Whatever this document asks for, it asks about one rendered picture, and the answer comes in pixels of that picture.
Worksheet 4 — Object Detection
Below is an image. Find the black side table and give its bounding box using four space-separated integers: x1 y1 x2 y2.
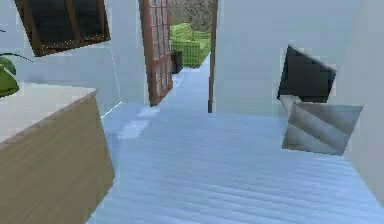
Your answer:
171 49 184 75

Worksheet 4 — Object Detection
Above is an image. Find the green checked sofa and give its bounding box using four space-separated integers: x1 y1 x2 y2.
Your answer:
169 22 212 69

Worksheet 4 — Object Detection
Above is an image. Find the brown glazed room door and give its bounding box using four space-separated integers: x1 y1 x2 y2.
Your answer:
139 0 174 108

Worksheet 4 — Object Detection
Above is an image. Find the black television set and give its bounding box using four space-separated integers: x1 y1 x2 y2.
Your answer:
276 44 338 104

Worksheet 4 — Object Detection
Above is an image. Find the grey television stand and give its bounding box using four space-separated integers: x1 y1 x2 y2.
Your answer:
279 94 364 157

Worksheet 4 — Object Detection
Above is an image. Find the light wood cupboard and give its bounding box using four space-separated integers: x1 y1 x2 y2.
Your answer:
0 82 116 224

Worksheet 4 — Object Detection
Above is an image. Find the brown framed window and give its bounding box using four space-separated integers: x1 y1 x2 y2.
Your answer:
13 0 112 58

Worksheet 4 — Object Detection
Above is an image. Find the green house plant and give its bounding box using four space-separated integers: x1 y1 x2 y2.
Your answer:
0 52 34 99

